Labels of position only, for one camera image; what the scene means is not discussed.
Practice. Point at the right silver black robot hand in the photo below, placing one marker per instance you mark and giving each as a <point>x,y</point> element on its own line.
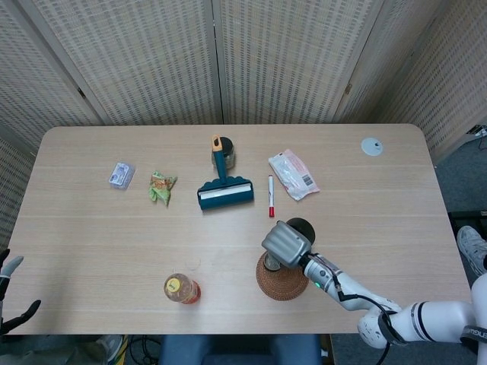
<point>285,245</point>

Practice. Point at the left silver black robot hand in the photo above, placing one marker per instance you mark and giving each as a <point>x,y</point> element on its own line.
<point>3,281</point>

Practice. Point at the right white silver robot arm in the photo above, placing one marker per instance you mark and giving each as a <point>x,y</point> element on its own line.
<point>327,273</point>

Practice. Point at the dark ceramic teacup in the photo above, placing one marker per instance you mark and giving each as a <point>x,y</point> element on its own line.
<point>272,265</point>

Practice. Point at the round woven brown coaster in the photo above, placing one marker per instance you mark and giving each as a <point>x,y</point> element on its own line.
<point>281,286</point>

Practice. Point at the white marker red cap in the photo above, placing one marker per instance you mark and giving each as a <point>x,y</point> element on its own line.
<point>271,194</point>

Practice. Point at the white pink plastic packet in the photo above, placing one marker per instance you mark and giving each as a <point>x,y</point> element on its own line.
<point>291,169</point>

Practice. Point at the glass jar black lid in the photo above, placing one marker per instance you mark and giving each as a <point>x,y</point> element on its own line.
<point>229,152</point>

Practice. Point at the orange drink bottle yellow cap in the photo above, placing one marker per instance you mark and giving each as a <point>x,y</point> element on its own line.
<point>183,291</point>

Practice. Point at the blue padded base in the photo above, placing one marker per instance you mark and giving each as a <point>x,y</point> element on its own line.
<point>236,348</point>

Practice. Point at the white and green shoe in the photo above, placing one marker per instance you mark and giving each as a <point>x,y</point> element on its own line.
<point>112,348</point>

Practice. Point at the crumpled green snack wrapper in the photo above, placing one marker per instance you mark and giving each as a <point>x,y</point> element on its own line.
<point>161,188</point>

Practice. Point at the small clear plastic box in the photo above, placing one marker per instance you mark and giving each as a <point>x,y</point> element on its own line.
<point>121,175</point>

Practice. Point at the grey sneaker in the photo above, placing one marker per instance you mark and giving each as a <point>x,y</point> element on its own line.
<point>470,247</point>

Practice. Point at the white power strip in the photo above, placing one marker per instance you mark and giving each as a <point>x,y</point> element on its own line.
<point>480,132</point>

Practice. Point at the woven folding screen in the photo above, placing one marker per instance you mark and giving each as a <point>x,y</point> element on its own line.
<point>152,57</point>

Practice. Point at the black equipment frame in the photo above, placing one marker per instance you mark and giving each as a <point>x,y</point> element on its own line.
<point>468,216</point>

